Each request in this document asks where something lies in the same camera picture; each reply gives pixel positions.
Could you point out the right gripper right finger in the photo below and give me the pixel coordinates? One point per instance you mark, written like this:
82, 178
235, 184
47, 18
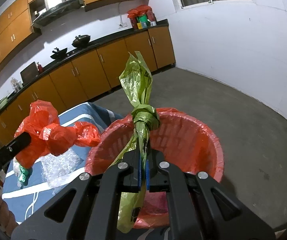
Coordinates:
200, 207

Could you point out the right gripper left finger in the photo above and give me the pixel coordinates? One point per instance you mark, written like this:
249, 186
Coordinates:
86, 208

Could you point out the green printed plastic bag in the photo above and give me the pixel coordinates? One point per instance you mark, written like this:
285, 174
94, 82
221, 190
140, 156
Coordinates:
136, 81

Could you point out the red lined trash basket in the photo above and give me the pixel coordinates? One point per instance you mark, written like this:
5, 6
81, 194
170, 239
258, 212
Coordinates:
185, 141

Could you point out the lower wooden kitchen cabinets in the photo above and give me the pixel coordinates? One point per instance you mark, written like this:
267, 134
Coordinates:
87, 74

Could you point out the left hand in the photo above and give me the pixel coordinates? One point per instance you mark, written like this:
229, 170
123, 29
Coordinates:
7, 219

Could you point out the green foil wrapper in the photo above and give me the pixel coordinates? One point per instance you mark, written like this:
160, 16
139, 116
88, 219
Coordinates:
24, 176

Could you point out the clear bubble wrap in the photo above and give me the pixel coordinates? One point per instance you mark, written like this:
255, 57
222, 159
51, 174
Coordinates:
53, 168

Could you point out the green bowl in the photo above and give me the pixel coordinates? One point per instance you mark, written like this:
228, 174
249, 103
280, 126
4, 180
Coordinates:
3, 102

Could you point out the glass jar on counter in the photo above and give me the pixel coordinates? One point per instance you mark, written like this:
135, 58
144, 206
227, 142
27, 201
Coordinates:
16, 85

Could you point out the dark cutting board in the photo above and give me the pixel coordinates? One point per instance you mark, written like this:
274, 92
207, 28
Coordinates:
29, 73

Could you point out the red bottle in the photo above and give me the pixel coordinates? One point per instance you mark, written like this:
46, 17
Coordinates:
40, 68

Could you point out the black wok left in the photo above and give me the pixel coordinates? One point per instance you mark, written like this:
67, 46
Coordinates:
59, 54

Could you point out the upper wooden cabinets left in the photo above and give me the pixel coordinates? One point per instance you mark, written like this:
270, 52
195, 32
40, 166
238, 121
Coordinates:
16, 30

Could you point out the black wok with lid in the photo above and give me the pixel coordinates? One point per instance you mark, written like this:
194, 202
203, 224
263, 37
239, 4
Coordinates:
81, 41

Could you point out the range hood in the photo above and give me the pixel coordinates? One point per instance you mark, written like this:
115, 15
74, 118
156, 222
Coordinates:
56, 12

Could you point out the red bag on counter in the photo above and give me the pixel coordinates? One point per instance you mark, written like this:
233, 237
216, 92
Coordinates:
142, 17

